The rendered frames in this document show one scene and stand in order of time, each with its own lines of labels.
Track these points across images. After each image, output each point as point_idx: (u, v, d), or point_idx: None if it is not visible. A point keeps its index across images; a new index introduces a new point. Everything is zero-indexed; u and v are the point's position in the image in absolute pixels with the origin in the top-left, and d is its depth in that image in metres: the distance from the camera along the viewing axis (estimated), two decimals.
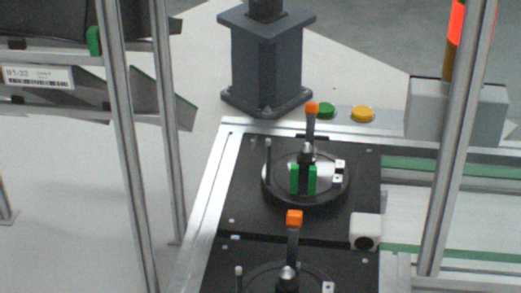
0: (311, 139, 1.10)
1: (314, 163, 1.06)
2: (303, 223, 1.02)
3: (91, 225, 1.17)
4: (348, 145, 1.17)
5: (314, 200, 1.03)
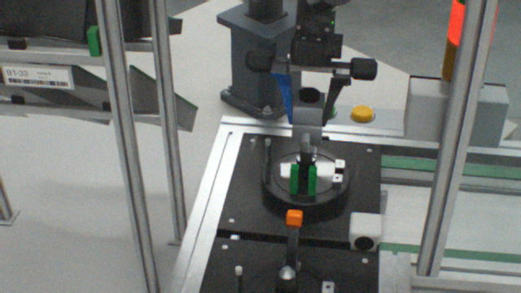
0: None
1: (314, 163, 1.06)
2: (303, 223, 1.02)
3: (91, 225, 1.17)
4: (348, 145, 1.17)
5: (314, 200, 1.03)
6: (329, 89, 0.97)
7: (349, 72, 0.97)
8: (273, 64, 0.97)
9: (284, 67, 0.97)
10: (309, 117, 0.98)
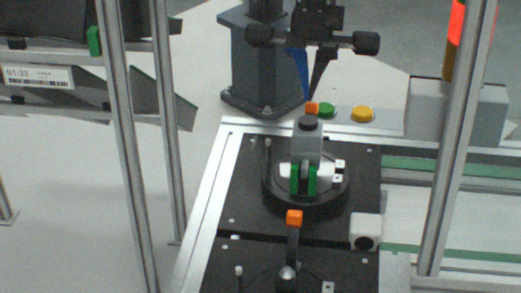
0: None
1: None
2: (303, 223, 1.02)
3: (91, 225, 1.17)
4: (348, 145, 1.17)
5: (314, 200, 1.03)
6: (314, 62, 0.94)
7: (335, 45, 0.95)
8: (289, 39, 0.94)
9: (300, 42, 0.94)
10: (308, 145, 1.01)
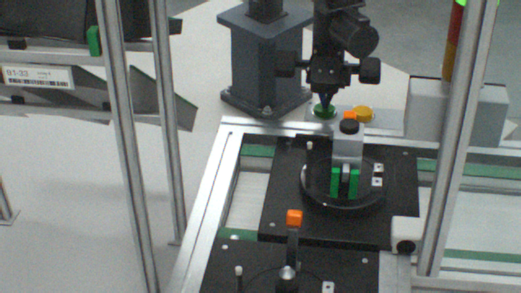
0: None
1: None
2: (343, 227, 1.01)
3: (91, 225, 1.17)
4: (384, 148, 1.16)
5: (355, 203, 1.02)
6: None
7: None
8: (308, 73, 1.19)
9: None
10: (349, 148, 1.00)
